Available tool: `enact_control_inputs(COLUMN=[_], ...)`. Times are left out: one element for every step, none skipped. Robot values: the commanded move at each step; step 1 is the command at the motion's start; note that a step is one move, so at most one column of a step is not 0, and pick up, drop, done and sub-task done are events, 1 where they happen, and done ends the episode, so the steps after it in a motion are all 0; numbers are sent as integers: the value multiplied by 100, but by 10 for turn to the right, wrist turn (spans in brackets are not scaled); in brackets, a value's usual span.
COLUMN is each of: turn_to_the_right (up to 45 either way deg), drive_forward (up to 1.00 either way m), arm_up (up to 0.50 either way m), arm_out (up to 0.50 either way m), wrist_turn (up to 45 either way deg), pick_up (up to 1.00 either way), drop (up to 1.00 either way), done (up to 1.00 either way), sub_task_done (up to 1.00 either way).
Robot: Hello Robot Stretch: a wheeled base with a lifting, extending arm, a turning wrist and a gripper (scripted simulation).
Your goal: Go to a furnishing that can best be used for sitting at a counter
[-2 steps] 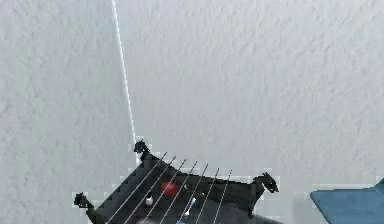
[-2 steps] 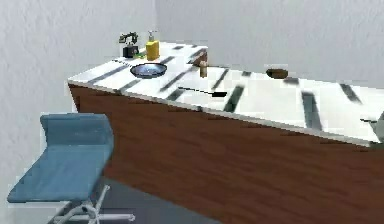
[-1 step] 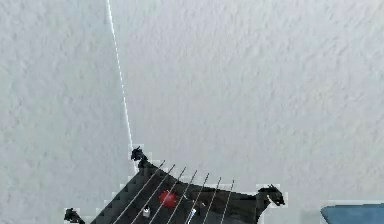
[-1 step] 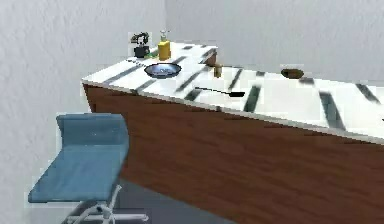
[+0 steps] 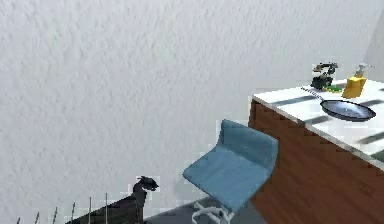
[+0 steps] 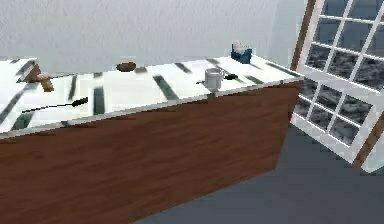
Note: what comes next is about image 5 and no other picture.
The brown counter with white top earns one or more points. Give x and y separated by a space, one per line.
320 173

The blue bar stool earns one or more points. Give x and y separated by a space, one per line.
230 170

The black dog statue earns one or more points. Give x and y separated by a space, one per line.
141 196

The black coffee machine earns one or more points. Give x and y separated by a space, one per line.
321 77

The green sponge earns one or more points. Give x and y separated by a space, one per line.
333 89

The black frying pan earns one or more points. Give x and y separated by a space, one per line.
346 110

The yellow soap dispenser bottle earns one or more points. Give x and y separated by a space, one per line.
354 86

